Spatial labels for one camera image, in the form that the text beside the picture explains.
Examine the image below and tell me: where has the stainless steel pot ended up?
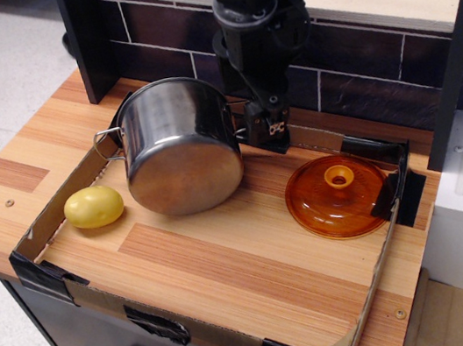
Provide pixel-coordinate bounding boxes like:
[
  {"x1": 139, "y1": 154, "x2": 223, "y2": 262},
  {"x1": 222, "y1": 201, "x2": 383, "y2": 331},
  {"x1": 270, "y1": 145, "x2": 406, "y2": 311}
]
[{"x1": 93, "y1": 77, "x2": 245, "y2": 215}]

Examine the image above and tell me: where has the orange glass lid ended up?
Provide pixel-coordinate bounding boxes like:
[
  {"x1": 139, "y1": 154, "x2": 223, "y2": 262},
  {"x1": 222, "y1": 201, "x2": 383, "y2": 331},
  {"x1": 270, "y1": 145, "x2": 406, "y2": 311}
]
[{"x1": 285, "y1": 155, "x2": 394, "y2": 240}]

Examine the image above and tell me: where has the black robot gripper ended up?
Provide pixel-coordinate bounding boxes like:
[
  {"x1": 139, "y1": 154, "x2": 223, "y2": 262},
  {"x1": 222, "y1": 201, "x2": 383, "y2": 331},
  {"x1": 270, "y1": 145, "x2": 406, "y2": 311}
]
[{"x1": 212, "y1": 0, "x2": 310, "y2": 150}]

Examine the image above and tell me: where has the dark tiled backsplash shelf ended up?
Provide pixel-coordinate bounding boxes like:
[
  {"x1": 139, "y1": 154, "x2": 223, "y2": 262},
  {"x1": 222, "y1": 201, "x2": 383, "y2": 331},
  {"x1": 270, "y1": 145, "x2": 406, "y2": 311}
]
[{"x1": 56, "y1": 0, "x2": 463, "y2": 229}]

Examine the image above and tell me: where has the yellow potato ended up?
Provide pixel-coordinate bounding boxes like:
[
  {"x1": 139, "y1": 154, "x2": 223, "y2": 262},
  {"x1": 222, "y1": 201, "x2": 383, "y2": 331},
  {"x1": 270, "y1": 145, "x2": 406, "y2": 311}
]
[{"x1": 63, "y1": 186, "x2": 125, "y2": 229}]

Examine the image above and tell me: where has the cardboard fence with black tape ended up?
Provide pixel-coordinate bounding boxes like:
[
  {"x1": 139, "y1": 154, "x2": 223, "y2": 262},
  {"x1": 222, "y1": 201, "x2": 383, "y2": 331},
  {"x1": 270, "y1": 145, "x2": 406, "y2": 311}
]
[{"x1": 0, "y1": 104, "x2": 436, "y2": 346}]

